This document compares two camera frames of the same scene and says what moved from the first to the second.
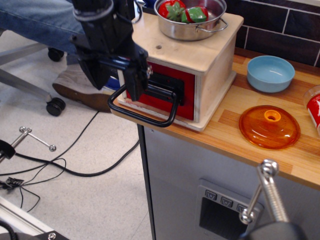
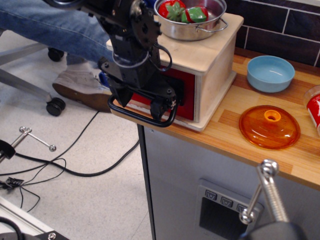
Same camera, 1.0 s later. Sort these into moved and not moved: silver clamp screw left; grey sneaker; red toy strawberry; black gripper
Moved: black gripper
Not moved: red toy strawberry; silver clamp screw left; grey sneaker
